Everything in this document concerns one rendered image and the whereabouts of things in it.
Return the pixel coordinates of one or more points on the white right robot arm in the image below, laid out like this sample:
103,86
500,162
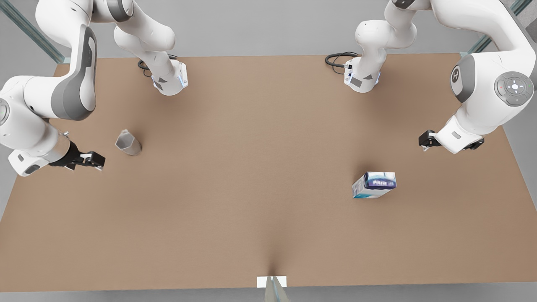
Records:
75,88

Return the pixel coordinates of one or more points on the grey hexagonal cup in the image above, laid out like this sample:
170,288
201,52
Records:
128,144

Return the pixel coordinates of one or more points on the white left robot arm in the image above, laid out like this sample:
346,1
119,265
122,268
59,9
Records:
482,88

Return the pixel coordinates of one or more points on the blue and white carton box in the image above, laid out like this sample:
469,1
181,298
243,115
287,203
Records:
375,184

